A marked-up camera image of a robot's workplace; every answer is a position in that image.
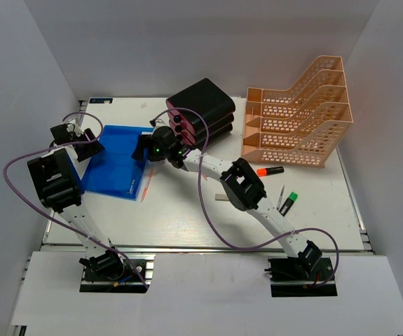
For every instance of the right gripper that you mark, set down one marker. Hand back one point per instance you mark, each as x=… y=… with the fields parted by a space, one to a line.
x=148 y=142

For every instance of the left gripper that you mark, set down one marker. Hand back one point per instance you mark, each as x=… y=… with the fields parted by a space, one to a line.
x=94 y=147

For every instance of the blue plastic folder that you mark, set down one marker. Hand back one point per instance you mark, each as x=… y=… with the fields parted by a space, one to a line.
x=113 y=172

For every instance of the black pink drawer organizer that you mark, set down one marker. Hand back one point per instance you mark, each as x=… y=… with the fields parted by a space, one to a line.
x=201 y=112

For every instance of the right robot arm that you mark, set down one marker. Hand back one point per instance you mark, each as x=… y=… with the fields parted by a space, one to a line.
x=244 y=189

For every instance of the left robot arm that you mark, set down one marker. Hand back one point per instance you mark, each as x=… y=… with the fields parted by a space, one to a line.
x=59 y=188

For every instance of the long red pen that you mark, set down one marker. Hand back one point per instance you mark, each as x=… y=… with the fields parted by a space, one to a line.
x=146 y=186

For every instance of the black label sticker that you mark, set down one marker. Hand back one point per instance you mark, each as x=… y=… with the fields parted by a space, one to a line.
x=100 y=100

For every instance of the white eraser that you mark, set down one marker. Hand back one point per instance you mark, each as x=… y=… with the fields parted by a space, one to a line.
x=221 y=198

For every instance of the orange highlighter marker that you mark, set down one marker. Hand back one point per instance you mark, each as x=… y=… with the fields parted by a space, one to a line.
x=270 y=171

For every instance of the dark clear pen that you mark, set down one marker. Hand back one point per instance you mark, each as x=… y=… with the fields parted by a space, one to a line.
x=280 y=197

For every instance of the peach file rack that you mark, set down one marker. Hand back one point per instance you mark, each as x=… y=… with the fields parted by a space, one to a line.
x=301 y=125

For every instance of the green highlighter marker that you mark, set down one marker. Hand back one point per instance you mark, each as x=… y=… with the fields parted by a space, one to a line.
x=288 y=203

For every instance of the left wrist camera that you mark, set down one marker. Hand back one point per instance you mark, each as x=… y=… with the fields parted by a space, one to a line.
x=73 y=128

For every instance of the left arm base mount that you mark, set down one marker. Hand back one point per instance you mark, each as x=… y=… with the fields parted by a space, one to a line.
x=118 y=280

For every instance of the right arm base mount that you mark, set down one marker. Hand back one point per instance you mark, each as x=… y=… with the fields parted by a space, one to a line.
x=288 y=280

